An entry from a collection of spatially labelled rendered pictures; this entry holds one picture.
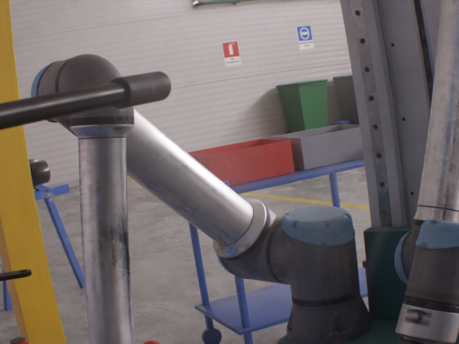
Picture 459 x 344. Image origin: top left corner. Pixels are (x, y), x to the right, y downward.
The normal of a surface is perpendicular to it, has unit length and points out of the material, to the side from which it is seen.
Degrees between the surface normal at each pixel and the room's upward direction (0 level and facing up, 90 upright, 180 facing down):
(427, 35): 90
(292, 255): 87
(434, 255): 67
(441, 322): 81
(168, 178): 111
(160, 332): 0
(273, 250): 73
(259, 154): 90
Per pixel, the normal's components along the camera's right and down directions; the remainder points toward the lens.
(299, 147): -0.90, 0.18
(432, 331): -0.14, -0.12
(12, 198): 0.51, 0.04
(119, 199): 0.74, 0.00
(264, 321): -0.14, -0.98
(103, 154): 0.21, 0.01
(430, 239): -0.76, -0.28
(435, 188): -0.65, -0.16
